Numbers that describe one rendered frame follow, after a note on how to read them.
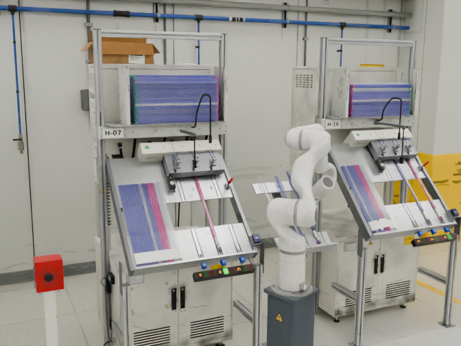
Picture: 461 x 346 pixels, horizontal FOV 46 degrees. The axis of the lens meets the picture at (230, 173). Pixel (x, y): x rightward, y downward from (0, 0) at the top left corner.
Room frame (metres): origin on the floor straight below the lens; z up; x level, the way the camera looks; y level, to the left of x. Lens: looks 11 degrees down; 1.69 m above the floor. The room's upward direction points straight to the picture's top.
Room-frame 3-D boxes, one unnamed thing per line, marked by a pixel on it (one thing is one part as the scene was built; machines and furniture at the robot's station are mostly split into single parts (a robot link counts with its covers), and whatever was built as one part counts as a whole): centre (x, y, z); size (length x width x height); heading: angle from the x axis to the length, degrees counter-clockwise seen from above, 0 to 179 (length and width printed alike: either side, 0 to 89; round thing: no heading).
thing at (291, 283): (2.38, -0.29, 0.79); 0.19 x 0.19 x 0.18
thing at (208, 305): (3.27, 0.43, 0.31); 0.70 x 0.65 x 0.62; 114
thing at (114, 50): (3.41, 0.55, 1.82); 0.68 x 0.30 x 0.20; 114
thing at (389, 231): (3.70, -0.98, 0.65); 1.01 x 0.73 x 1.29; 24
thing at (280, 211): (2.39, -0.26, 1.00); 0.19 x 0.12 x 0.24; 68
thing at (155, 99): (3.18, 0.33, 1.52); 0.51 x 0.13 x 0.27; 114
